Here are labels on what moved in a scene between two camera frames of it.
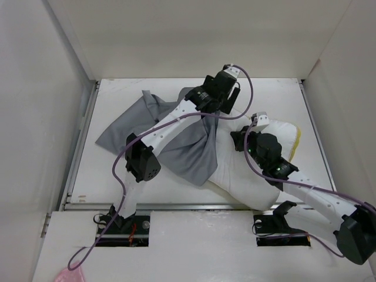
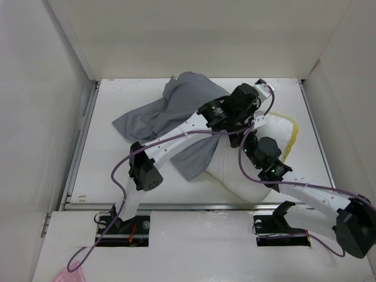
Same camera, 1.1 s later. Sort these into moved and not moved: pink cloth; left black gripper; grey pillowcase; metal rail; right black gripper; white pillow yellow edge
Moved: left black gripper; white pillow yellow edge; grey pillowcase
Not moved: right black gripper; pink cloth; metal rail
